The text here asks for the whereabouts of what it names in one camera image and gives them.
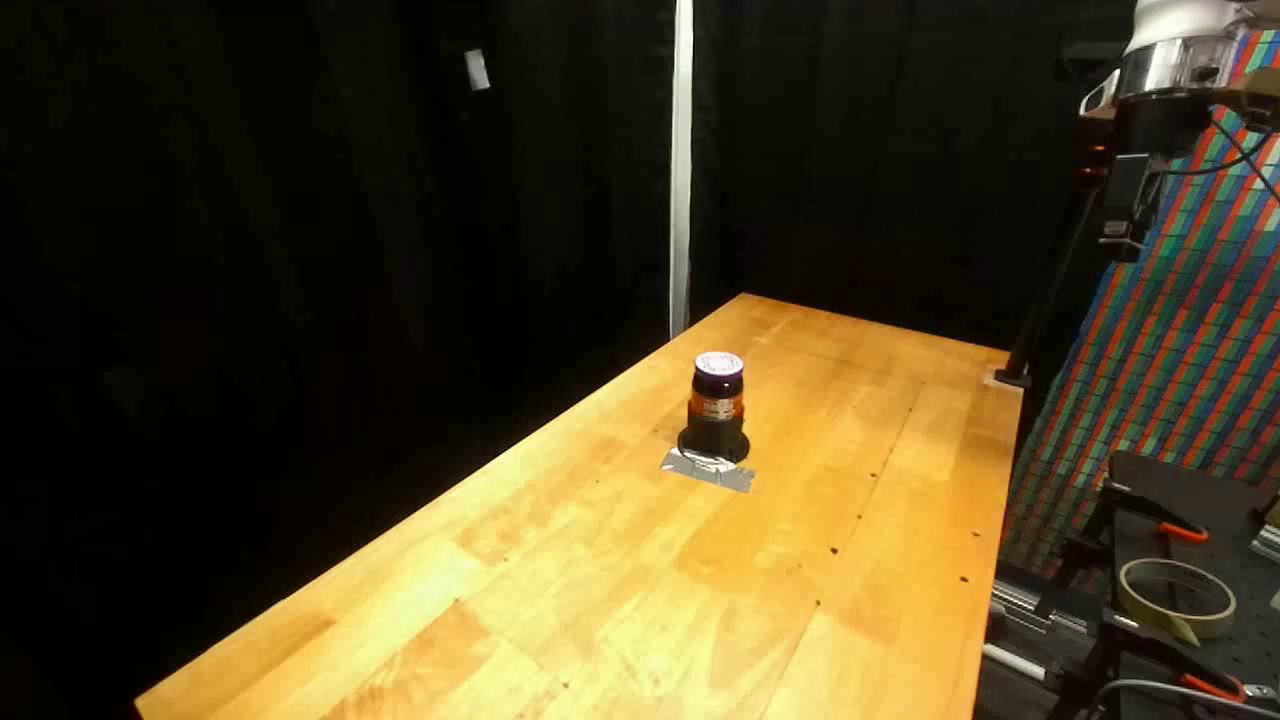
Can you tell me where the dark jar with white lid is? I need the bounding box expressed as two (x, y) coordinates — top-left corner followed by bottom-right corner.
(690, 348), (750, 436)

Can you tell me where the small silver tray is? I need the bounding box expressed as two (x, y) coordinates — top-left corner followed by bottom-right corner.
(662, 444), (759, 497)

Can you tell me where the white vertical pole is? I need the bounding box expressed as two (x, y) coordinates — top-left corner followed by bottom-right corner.
(663, 0), (701, 341)

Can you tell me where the small white tag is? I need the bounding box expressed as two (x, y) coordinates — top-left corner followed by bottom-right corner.
(460, 43), (497, 97)

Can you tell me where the black tripod stand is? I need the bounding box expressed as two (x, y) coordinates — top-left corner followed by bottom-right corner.
(995, 134), (1135, 394)

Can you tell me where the colourful striped board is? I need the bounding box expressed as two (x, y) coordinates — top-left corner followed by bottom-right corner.
(1004, 23), (1280, 582)

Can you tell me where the orange handled clamp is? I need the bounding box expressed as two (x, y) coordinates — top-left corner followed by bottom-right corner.
(1101, 485), (1217, 552)

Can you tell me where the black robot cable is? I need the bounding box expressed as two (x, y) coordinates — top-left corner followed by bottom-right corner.
(1151, 108), (1280, 237)

